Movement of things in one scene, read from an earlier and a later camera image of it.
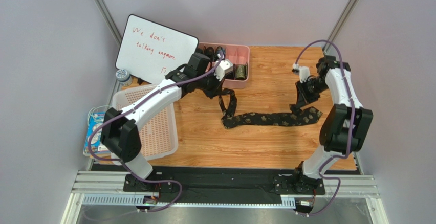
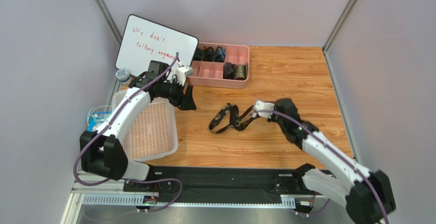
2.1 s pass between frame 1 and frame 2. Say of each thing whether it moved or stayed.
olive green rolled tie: stayed
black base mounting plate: stayed
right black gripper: moved
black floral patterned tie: moved
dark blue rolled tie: stayed
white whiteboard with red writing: stayed
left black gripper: moved
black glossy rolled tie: stayed
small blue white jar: stayed
